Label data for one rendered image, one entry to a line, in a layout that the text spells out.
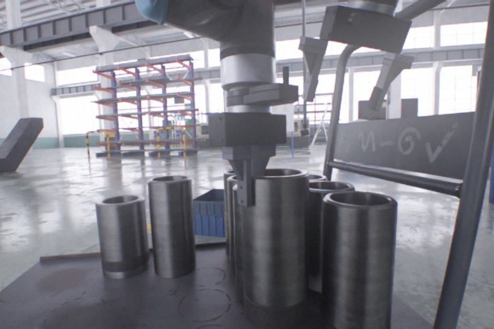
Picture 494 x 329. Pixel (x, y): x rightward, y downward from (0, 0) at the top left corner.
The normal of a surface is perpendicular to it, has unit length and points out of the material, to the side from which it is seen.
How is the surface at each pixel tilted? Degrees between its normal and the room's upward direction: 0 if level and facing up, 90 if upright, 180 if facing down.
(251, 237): 90
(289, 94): 90
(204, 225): 90
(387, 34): 113
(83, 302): 0
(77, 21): 90
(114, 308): 0
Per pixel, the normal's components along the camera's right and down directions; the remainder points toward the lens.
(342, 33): 0.11, 0.50
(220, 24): 0.45, 0.84
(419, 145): -0.98, -0.09
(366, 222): -0.19, 0.11
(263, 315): -0.46, 0.11
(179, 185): 0.64, 0.07
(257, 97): -0.79, 0.09
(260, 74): 0.46, 0.09
